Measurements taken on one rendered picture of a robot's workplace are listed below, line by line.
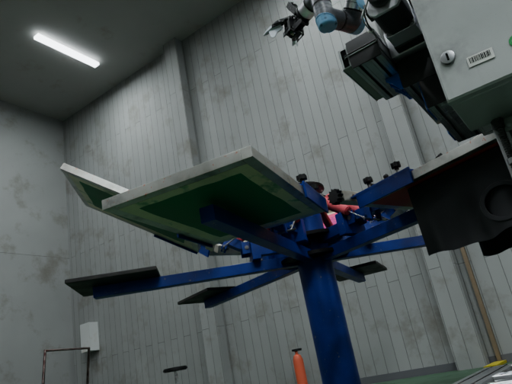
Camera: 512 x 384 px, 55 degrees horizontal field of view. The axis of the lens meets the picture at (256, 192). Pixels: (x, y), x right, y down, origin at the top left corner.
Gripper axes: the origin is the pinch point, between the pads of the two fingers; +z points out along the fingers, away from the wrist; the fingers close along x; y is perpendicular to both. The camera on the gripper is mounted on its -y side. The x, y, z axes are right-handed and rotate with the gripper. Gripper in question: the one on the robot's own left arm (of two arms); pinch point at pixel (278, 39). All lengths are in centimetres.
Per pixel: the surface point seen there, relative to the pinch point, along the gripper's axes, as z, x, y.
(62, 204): 835, 35, -260
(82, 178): 109, -57, 30
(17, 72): 682, -88, -440
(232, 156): -19, -36, 76
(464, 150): -40, 51, 65
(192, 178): -6, -44, 79
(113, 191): 102, -42, 38
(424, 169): -22, 49, 65
